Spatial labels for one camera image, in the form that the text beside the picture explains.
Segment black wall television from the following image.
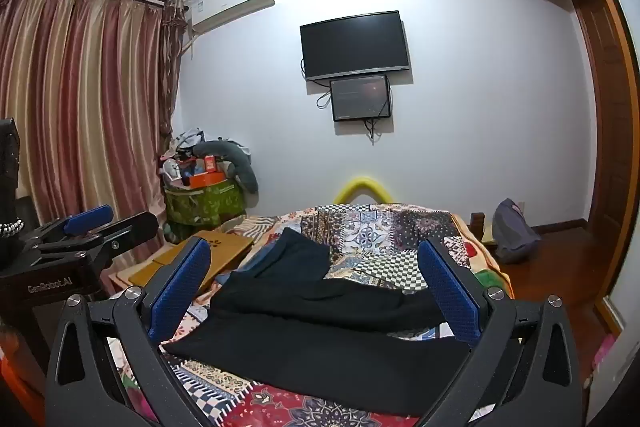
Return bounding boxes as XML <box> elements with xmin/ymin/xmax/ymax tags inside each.
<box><xmin>299</xmin><ymin>11</ymin><xmax>412</xmax><ymax>82</ymax></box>

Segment black monitor cable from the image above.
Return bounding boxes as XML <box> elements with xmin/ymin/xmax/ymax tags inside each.
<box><xmin>364</xmin><ymin>117</ymin><xmax>388</xmax><ymax>142</ymax></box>

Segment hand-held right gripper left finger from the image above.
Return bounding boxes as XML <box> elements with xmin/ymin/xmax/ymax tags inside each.
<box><xmin>45</xmin><ymin>237</ymin><xmax>221</xmax><ymax>427</ymax></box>

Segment wooden bed post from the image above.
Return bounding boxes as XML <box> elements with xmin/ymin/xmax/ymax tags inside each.
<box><xmin>470</xmin><ymin>212</ymin><xmax>498</xmax><ymax>253</ymax></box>

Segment patchwork printed bedsheet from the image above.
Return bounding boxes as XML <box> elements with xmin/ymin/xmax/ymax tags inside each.
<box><xmin>107</xmin><ymin>202</ymin><xmax>516</xmax><ymax>427</ymax></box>

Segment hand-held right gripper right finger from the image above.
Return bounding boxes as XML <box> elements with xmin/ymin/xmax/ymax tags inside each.
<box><xmin>417</xmin><ymin>238</ymin><xmax>586</xmax><ymax>427</ymax></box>

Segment pink striped curtain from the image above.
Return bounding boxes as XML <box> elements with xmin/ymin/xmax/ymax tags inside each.
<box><xmin>0</xmin><ymin>0</ymin><xmax>188</xmax><ymax>268</ymax></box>

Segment green fabric storage box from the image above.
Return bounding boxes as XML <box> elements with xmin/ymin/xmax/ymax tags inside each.
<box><xmin>164</xmin><ymin>179</ymin><xmax>247</xmax><ymax>228</ymax></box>

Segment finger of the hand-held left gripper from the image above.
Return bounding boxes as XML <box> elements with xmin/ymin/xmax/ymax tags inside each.
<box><xmin>22</xmin><ymin>205</ymin><xmax>115</xmax><ymax>254</ymax></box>
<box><xmin>37</xmin><ymin>212</ymin><xmax>160</xmax><ymax>269</ymax></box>

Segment grey blue backpack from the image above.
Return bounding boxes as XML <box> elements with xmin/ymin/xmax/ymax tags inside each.
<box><xmin>491</xmin><ymin>198</ymin><xmax>542</xmax><ymax>264</ymax></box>

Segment white air conditioner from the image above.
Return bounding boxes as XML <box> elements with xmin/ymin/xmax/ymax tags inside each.
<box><xmin>182</xmin><ymin>0</ymin><xmax>277</xmax><ymax>35</ymax></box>

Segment black pants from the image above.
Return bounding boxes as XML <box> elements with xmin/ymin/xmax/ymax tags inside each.
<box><xmin>162</xmin><ymin>227</ymin><xmax>473</xmax><ymax>413</ymax></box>

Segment small black monitor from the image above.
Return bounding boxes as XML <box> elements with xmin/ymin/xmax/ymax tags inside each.
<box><xmin>329</xmin><ymin>74</ymin><xmax>392</xmax><ymax>122</ymax></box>

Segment wooden door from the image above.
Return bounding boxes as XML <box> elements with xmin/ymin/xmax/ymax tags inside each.
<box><xmin>570</xmin><ymin>0</ymin><xmax>632</xmax><ymax>295</ymax></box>

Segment grey plush pillow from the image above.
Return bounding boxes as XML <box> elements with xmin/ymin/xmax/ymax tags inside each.
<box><xmin>192</xmin><ymin>139</ymin><xmax>260</xmax><ymax>195</ymax></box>

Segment orange cardboard box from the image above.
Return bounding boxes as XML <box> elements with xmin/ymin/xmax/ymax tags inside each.
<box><xmin>189</xmin><ymin>171</ymin><xmax>227</xmax><ymax>188</ymax></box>

